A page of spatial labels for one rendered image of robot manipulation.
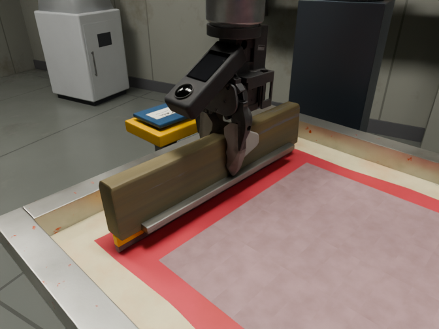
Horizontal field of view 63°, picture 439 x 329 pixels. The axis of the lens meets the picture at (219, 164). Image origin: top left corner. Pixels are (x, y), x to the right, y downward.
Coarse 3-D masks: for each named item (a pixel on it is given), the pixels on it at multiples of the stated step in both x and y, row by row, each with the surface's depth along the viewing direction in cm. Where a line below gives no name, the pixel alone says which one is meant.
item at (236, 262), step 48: (96, 240) 47; (144, 240) 47; (192, 240) 47; (240, 240) 47; (288, 240) 47; (192, 288) 40; (240, 288) 40; (288, 288) 40; (336, 288) 40; (384, 288) 40
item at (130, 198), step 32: (256, 128) 56; (288, 128) 63; (160, 160) 45; (192, 160) 48; (224, 160) 52; (256, 160) 59; (128, 192) 41; (160, 192) 45; (192, 192) 50; (128, 224) 43
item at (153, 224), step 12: (288, 144) 64; (264, 156) 60; (276, 156) 60; (252, 168) 56; (228, 180) 53; (240, 180) 55; (204, 192) 50; (216, 192) 51; (180, 204) 48; (192, 204) 48; (156, 216) 46; (168, 216) 46; (144, 228) 44; (156, 228) 45
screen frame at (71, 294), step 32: (320, 128) 70; (384, 160) 64; (416, 160) 60; (64, 192) 50; (96, 192) 51; (0, 224) 44; (32, 224) 44; (64, 224) 49; (32, 256) 39; (64, 256) 39; (64, 288) 35; (96, 288) 35; (64, 320) 34; (96, 320) 32; (128, 320) 32
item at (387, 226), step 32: (288, 160) 66; (320, 160) 66; (256, 192) 57; (288, 192) 57; (320, 192) 57; (352, 192) 57; (384, 192) 57; (416, 192) 57; (320, 224) 50; (352, 224) 50; (384, 224) 50; (416, 224) 50; (384, 256) 44; (416, 256) 44; (416, 288) 40
